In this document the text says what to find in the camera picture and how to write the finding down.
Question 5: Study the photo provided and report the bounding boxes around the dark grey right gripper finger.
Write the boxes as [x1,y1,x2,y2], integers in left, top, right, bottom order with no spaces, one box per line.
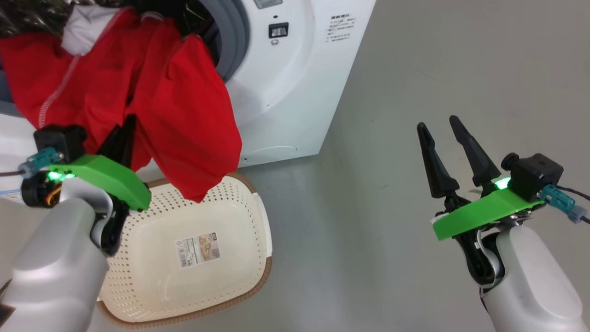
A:
[449,115,502,188]
[417,122,461,199]

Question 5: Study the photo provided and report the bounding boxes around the teal left camera connector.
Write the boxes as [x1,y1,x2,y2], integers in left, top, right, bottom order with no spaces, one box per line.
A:
[18,148,63,179]

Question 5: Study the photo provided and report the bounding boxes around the black right camera cable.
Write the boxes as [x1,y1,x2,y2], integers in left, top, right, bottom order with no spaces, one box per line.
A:
[555,184,590,226]

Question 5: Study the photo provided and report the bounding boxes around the white washing machine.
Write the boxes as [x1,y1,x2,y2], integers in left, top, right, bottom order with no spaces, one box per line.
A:
[0,0,377,200]

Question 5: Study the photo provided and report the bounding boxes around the teal camera connector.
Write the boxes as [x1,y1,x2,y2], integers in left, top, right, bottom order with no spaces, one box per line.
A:
[18,148,63,179]
[539,184,589,225]

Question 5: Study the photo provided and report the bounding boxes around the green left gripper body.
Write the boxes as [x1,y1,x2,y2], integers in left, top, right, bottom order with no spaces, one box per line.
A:
[20,154,152,257]

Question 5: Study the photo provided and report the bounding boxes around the red garment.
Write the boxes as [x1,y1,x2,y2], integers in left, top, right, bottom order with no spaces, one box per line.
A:
[0,5,243,204]

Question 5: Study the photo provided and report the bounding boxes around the cream basket with brown rim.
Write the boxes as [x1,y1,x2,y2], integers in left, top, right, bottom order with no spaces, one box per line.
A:
[96,172,274,329]

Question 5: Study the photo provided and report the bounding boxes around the grey rubber door gasket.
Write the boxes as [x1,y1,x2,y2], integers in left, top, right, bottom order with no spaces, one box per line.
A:
[202,0,251,84]

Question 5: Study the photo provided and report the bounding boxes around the printed text label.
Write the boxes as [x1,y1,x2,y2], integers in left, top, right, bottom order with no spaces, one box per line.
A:
[327,13,354,43]

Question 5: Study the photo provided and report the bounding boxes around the teal right camera connector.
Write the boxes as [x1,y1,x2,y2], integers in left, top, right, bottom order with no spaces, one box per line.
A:
[539,184,589,225]

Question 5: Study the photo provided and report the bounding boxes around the perforated steel washer drum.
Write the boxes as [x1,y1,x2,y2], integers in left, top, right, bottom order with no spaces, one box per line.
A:
[0,0,135,38]

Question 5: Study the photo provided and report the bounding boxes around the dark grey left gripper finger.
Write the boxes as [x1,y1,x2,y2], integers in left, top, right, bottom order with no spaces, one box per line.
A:
[98,124,125,165]
[121,114,137,171]

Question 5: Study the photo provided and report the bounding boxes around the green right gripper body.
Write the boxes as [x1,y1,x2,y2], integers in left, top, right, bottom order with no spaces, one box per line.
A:
[431,186,545,287]

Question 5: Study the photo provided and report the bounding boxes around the round white filter cover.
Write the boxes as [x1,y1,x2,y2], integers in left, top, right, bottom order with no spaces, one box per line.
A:
[239,145,296,163]

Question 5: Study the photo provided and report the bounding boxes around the paper product label sticker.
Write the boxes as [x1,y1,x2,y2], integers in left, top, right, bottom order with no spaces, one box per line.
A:
[175,231,221,269]

